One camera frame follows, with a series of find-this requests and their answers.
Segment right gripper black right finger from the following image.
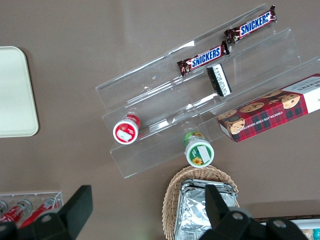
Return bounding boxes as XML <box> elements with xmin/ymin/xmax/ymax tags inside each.
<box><xmin>199</xmin><ymin>184</ymin><xmax>266</xmax><ymax>240</ymax></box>

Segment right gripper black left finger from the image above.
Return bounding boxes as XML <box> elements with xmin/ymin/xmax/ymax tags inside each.
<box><xmin>17</xmin><ymin>184</ymin><xmax>94</xmax><ymax>240</ymax></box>

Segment light wicker oval basket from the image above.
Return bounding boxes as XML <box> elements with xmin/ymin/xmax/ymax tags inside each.
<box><xmin>161</xmin><ymin>165</ymin><xmax>240</xmax><ymax>240</ymax></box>

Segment white rectangular snack tray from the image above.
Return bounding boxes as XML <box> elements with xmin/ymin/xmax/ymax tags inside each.
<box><xmin>287</xmin><ymin>218</ymin><xmax>320</xmax><ymax>240</ymax></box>

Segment cream plastic serving tray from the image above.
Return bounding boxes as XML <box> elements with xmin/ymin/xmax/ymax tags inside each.
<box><xmin>0</xmin><ymin>46</ymin><xmax>40</xmax><ymax>138</ymax></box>

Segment aluminium foil container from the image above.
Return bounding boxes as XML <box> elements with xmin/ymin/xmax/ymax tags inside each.
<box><xmin>174</xmin><ymin>178</ymin><xmax>239</xmax><ymax>240</ymax></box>

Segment red cola bottle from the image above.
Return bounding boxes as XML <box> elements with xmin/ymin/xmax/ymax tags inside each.
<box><xmin>0</xmin><ymin>199</ymin><xmax>33</xmax><ymax>224</ymax></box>
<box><xmin>19</xmin><ymin>196</ymin><xmax>62</xmax><ymax>229</ymax></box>

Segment clear acrylic bottle rack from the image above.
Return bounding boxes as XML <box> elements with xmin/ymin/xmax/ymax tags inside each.
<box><xmin>0</xmin><ymin>191</ymin><xmax>64</xmax><ymax>226</ymax></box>

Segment green lid yogurt cup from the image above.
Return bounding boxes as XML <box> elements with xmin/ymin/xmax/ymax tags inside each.
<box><xmin>182</xmin><ymin>131</ymin><xmax>215</xmax><ymax>169</ymax></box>

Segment clear rice cracker pack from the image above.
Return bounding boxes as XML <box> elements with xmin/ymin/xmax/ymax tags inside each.
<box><xmin>301</xmin><ymin>228</ymin><xmax>315</xmax><ymax>240</ymax></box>

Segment red lid yogurt cup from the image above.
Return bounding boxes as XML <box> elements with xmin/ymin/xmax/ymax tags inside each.
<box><xmin>112</xmin><ymin>114</ymin><xmax>142</xmax><ymax>146</ymax></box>

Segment red tartan cookie box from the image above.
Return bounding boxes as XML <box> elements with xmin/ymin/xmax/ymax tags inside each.
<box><xmin>216</xmin><ymin>73</ymin><xmax>320</xmax><ymax>144</ymax></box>

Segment clear acrylic stepped display stand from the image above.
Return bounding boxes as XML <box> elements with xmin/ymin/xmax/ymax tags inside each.
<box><xmin>95</xmin><ymin>2</ymin><xmax>320</xmax><ymax>179</ymax></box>

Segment small black white box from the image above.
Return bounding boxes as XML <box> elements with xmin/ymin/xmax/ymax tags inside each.
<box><xmin>206</xmin><ymin>63</ymin><xmax>233</xmax><ymax>98</ymax></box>

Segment Snickers chocolate bar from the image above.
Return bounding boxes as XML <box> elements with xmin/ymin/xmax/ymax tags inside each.
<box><xmin>176</xmin><ymin>40</ymin><xmax>230</xmax><ymax>77</ymax></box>
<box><xmin>223</xmin><ymin>4</ymin><xmax>278</xmax><ymax>45</ymax></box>

